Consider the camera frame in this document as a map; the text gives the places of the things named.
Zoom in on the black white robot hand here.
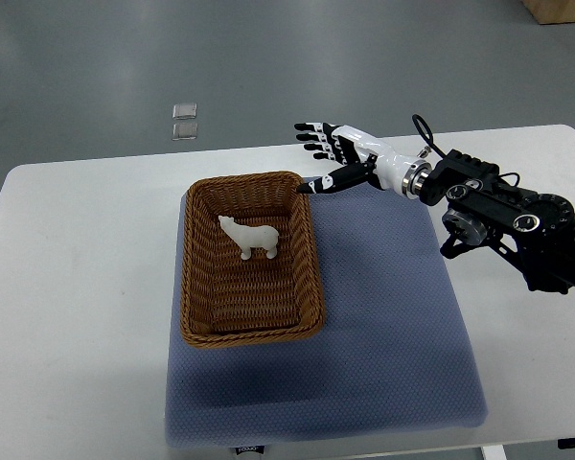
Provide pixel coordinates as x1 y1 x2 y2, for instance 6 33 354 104
294 123 431 199

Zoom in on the white bear figurine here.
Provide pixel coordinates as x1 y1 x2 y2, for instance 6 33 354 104
218 216 279 261

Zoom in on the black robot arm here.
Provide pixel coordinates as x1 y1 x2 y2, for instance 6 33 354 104
408 114 575 294

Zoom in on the brown wicker basket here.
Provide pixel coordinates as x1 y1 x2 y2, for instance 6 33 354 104
180 172 326 349

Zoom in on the upper clear floor plate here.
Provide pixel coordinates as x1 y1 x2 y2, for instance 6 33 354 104
172 103 197 120

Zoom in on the blue grey cushion mat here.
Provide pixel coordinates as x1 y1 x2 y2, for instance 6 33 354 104
165 184 488 449

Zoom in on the wooden box corner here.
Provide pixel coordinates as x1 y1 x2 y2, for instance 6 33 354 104
522 0 575 25

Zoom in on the black mat label tag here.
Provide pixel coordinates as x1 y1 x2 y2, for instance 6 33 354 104
235 446 265 455

